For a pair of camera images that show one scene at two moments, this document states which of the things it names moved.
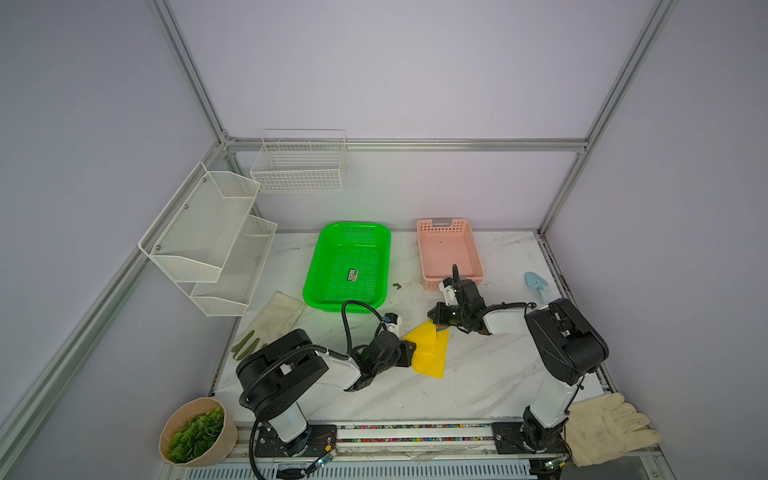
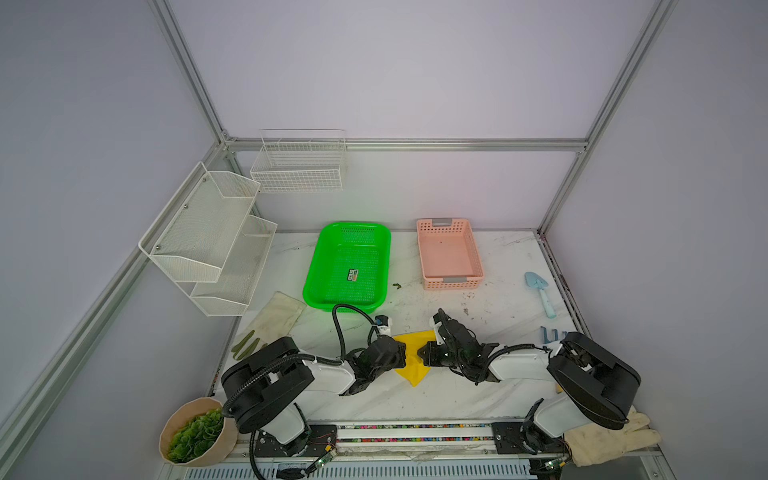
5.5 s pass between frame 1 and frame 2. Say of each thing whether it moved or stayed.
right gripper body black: moved
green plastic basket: stayed
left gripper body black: stayed
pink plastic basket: stayed
